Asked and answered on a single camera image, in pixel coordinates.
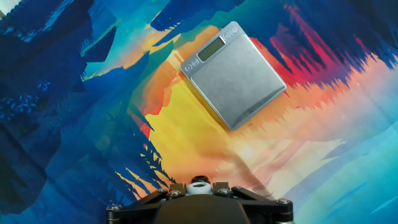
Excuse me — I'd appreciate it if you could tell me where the silver digital scale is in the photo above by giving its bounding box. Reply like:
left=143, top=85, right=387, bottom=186
left=180, top=21, right=287, bottom=131

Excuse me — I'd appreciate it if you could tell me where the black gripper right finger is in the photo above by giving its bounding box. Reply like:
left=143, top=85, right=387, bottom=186
left=213, top=182, right=295, bottom=224

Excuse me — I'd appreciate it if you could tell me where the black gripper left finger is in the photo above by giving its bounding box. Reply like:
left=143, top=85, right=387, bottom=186
left=105, top=182, right=187, bottom=224

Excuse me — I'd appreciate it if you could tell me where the forest sunset printed cloth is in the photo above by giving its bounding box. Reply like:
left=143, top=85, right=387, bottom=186
left=0, top=0, right=398, bottom=224

